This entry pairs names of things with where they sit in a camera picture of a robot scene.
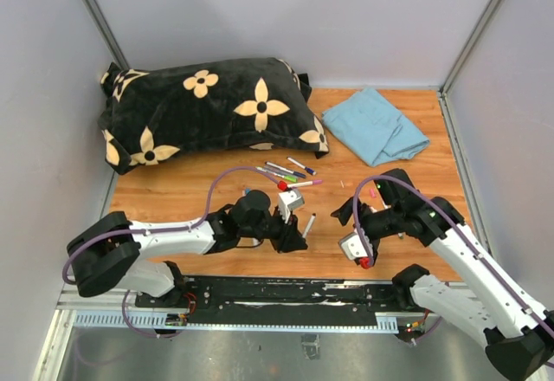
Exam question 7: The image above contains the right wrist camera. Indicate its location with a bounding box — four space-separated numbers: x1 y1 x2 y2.
338 231 378 269

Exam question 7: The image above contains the black floral pillow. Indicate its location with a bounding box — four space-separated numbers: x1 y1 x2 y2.
98 57 329 175

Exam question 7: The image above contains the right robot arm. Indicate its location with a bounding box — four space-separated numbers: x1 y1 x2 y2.
332 169 553 380

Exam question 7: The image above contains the black cap marker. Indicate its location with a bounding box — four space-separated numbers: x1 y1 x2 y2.
302 213 317 239

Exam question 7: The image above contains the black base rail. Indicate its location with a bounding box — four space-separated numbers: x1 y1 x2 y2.
134 275 424 327

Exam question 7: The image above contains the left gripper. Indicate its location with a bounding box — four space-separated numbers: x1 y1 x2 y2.
240 206 308 255

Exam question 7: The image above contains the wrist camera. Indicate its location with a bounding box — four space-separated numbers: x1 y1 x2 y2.
338 231 378 269
278 189 305 223

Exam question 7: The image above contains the navy cap marker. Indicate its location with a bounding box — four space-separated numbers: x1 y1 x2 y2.
265 162 306 178

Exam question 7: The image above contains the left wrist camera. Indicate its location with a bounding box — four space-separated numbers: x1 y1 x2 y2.
278 189 305 223

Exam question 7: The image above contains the light blue folded cloth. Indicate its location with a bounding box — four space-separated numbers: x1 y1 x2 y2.
323 88 430 167

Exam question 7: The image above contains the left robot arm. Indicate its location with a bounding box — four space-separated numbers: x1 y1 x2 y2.
67 190 307 308

